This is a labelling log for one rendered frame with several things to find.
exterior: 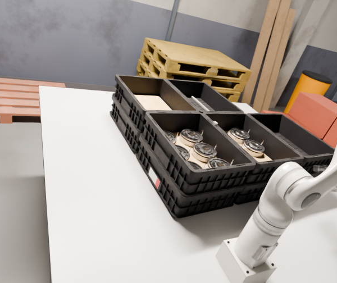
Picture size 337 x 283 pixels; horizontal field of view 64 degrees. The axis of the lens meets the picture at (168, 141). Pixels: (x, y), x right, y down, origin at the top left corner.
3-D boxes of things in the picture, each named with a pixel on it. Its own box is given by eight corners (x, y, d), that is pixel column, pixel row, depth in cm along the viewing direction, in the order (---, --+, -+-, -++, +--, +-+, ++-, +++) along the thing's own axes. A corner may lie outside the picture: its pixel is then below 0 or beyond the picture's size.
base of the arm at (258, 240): (268, 261, 83) (296, 224, 74) (247, 270, 78) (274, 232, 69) (248, 237, 89) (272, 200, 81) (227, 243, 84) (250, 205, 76)
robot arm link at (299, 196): (393, 137, 61) (356, 115, 68) (292, 204, 62) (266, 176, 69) (388, 159, 67) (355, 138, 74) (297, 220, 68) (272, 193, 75)
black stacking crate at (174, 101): (192, 133, 134) (200, 113, 129) (138, 135, 119) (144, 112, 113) (159, 97, 162) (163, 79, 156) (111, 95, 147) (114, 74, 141)
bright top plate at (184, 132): (206, 141, 121) (207, 140, 121) (188, 142, 116) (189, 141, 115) (195, 129, 128) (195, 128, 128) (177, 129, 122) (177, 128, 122)
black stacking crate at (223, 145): (244, 188, 107) (256, 165, 101) (182, 200, 91) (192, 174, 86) (193, 133, 134) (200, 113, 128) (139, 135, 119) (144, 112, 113)
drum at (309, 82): (294, 110, 495) (316, 72, 458) (314, 123, 461) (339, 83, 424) (276, 109, 473) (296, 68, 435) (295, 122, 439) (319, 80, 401)
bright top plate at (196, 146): (221, 156, 113) (221, 155, 113) (202, 158, 108) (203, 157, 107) (206, 142, 120) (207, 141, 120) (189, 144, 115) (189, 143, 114)
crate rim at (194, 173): (255, 169, 102) (258, 164, 101) (191, 178, 86) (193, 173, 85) (199, 116, 129) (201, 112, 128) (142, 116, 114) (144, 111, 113)
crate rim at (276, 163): (303, 162, 117) (305, 158, 116) (255, 169, 102) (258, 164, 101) (244, 116, 145) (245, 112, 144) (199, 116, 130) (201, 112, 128)
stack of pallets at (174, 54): (199, 103, 399) (218, 50, 360) (228, 131, 343) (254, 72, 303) (128, 97, 349) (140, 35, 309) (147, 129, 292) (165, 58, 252)
